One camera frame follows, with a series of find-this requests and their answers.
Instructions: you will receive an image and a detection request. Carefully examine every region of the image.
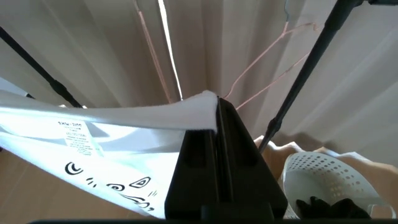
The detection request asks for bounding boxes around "white printed t-shirt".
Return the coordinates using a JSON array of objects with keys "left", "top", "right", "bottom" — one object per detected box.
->
[{"left": 0, "top": 90, "right": 218, "bottom": 219}]

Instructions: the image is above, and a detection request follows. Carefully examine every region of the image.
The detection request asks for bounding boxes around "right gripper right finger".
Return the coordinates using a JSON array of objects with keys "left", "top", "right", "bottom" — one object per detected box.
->
[{"left": 217, "top": 97, "right": 289, "bottom": 219}]

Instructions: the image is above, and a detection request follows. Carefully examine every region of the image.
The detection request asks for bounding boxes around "black clothes rack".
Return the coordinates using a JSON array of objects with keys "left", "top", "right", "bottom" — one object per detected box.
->
[{"left": 0, "top": 0, "right": 398, "bottom": 154}]

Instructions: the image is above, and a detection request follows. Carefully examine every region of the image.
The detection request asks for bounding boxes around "beige curtain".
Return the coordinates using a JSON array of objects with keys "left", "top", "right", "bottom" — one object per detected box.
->
[{"left": 0, "top": 0, "right": 398, "bottom": 166}]

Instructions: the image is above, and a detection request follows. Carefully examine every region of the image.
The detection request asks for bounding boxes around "black garment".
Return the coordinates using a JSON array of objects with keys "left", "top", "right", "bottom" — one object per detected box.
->
[{"left": 295, "top": 196, "right": 371, "bottom": 220}]

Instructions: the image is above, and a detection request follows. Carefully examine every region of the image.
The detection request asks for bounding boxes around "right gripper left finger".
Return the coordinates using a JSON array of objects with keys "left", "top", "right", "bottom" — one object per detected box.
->
[{"left": 164, "top": 129, "right": 225, "bottom": 219}]

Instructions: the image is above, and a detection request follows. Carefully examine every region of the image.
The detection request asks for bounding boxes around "white laundry basket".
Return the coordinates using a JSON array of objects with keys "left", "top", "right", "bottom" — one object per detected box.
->
[{"left": 281, "top": 151, "right": 397, "bottom": 220}]

